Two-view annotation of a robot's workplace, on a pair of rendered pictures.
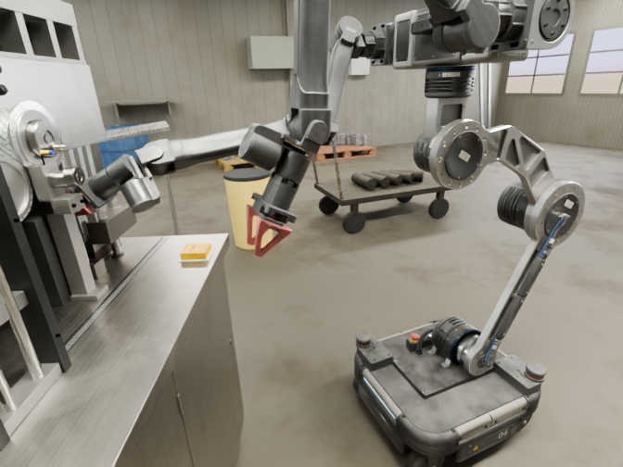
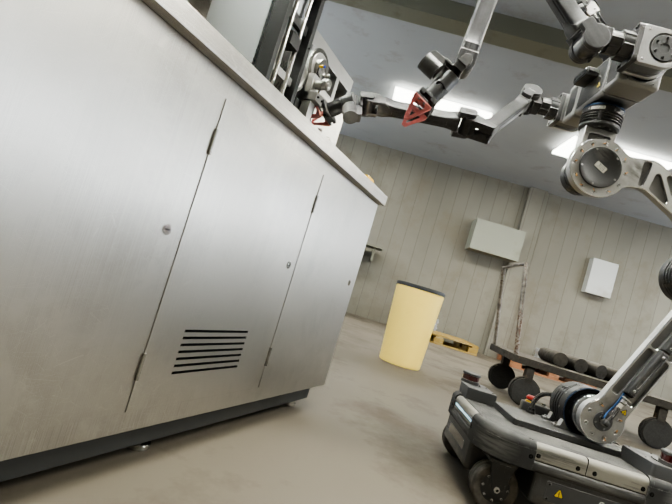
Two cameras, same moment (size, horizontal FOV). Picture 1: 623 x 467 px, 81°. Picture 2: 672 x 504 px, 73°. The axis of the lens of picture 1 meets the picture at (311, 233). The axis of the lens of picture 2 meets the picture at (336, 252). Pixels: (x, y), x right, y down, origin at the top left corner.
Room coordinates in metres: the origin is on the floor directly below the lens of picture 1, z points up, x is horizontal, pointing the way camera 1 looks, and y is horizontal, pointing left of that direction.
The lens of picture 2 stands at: (-0.62, -0.40, 0.53)
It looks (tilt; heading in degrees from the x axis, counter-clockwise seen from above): 3 degrees up; 25
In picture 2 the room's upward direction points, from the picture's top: 17 degrees clockwise
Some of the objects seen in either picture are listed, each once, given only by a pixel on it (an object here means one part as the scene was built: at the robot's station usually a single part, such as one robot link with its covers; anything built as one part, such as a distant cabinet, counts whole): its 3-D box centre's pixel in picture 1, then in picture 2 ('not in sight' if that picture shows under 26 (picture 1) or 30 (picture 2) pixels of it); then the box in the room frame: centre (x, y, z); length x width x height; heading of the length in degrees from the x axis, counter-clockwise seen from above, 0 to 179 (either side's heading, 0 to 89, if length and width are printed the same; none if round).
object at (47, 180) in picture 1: (72, 233); (307, 116); (0.73, 0.52, 1.05); 0.06 x 0.05 x 0.31; 91
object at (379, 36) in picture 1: (371, 44); (549, 108); (1.32, -0.22, 1.45); 0.09 x 0.08 x 0.12; 22
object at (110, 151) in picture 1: (128, 153); not in sight; (5.86, 2.87, 0.42); 1.19 x 0.70 x 0.84; 22
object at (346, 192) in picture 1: (379, 167); (578, 349); (3.69, -0.72, 0.53); 1.42 x 0.79 x 1.07; 113
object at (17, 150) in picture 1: (37, 139); (318, 69); (0.77, 0.55, 1.25); 0.15 x 0.01 x 0.15; 1
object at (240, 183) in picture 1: (250, 208); (410, 324); (3.11, 0.54, 0.33); 0.41 x 0.41 x 0.65
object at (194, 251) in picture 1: (196, 251); not in sight; (0.93, 0.33, 0.91); 0.07 x 0.07 x 0.02; 1
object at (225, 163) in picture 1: (251, 155); (434, 329); (6.76, 1.05, 0.18); 1.26 x 0.90 x 0.35; 112
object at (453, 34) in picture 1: (472, 29); (593, 44); (0.82, -0.34, 1.43); 0.10 x 0.05 x 0.09; 112
